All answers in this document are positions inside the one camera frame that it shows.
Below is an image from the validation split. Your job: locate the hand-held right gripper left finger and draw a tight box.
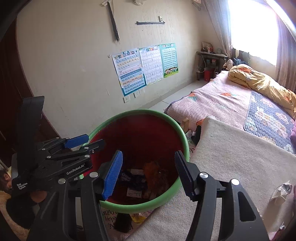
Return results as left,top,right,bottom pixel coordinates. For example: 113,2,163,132
27,150,123,241

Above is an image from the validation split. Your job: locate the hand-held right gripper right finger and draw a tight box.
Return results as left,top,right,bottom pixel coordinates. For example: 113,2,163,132
174,151,270,241

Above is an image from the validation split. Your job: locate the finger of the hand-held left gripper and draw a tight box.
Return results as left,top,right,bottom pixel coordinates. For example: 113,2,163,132
46,139,106,160
38,134,89,151

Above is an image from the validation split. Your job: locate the orange snack wrapper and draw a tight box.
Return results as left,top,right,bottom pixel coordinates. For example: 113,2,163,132
142,161,170,200

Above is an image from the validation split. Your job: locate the red bin with green rim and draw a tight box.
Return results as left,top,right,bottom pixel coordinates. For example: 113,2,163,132
79,109,191,210

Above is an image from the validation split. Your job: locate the white drink carton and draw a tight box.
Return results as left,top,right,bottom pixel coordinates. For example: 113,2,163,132
270,181,293,205

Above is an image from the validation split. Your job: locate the person's left hand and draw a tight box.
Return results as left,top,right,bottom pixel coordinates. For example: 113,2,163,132
30,190,50,202

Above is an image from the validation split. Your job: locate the pink bed sheet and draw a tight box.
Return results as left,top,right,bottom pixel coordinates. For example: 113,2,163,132
164,71,296,154

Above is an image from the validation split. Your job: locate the dark wooden door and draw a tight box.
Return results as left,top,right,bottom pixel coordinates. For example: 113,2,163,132
0,19,60,163

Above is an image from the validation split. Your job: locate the blue quilted mat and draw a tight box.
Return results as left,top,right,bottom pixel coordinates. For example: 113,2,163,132
243,90,296,153

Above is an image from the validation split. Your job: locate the yellow quilt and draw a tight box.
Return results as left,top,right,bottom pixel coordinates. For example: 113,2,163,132
228,64,296,114

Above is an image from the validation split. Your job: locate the dark side table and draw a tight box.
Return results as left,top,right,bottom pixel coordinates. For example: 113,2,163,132
196,51,228,81

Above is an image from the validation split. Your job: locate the dark blue clothes pile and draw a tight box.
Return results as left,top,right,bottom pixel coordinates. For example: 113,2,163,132
232,49,251,67

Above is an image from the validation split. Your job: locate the pink patterned curtain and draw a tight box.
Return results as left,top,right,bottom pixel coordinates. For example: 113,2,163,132
203,0,233,58
276,17,296,93

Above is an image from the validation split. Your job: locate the blue alphabet wall poster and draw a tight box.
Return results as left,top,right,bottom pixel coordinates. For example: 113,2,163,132
112,48,147,96

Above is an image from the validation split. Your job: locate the white chart wall poster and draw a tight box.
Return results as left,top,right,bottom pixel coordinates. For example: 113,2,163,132
139,45,164,85

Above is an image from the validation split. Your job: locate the green number wall poster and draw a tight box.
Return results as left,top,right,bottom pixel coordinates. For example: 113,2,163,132
159,43,179,78

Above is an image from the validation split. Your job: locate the black hanging wall strap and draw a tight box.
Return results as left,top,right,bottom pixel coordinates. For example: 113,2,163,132
101,0,120,42

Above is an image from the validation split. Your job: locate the black wall rail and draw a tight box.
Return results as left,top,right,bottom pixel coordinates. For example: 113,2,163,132
136,16,165,25

